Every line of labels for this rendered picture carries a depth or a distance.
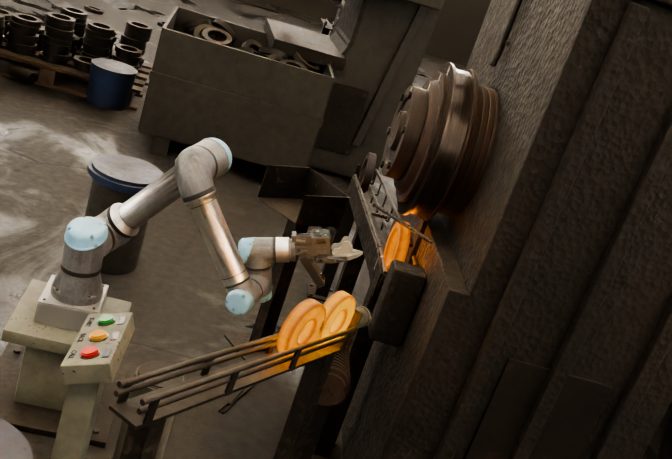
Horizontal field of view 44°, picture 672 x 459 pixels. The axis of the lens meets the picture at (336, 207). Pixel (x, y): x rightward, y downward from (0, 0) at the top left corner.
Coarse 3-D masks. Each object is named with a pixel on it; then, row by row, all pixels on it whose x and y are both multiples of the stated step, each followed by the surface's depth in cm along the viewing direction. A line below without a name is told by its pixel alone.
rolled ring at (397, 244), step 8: (400, 224) 256; (408, 224) 257; (392, 232) 264; (400, 232) 253; (408, 232) 254; (392, 240) 266; (400, 240) 252; (408, 240) 252; (392, 248) 266; (400, 248) 251; (384, 256) 266; (392, 256) 266; (400, 256) 251
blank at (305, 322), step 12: (312, 300) 200; (300, 312) 195; (312, 312) 198; (324, 312) 203; (288, 324) 194; (300, 324) 195; (312, 324) 203; (288, 336) 194; (300, 336) 203; (312, 336) 204; (288, 348) 196
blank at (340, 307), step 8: (336, 296) 210; (344, 296) 211; (352, 296) 214; (328, 304) 208; (336, 304) 208; (344, 304) 211; (352, 304) 216; (328, 312) 207; (336, 312) 209; (344, 312) 215; (352, 312) 218; (328, 320) 208; (336, 320) 217; (344, 320) 216; (328, 328) 210; (336, 328) 216; (344, 328) 219; (320, 336) 208
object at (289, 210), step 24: (288, 168) 313; (264, 192) 312; (288, 192) 319; (312, 192) 318; (336, 192) 307; (288, 216) 298; (312, 216) 295; (336, 216) 302; (288, 264) 311; (264, 312) 318; (240, 336) 329; (264, 336) 321
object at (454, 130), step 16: (448, 64) 243; (448, 80) 237; (464, 80) 234; (448, 96) 231; (464, 96) 229; (448, 112) 225; (464, 112) 227; (448, 128) 226; (464, 128) 226; (448, 144) 226; (432, 160) 228; (448, 160) 227; (432, 176) 229; (448, 176) 228; (416, 192) 236; (432, 192) 232; (400, 208) 252; (416, 208) 239; (432, 208) 237
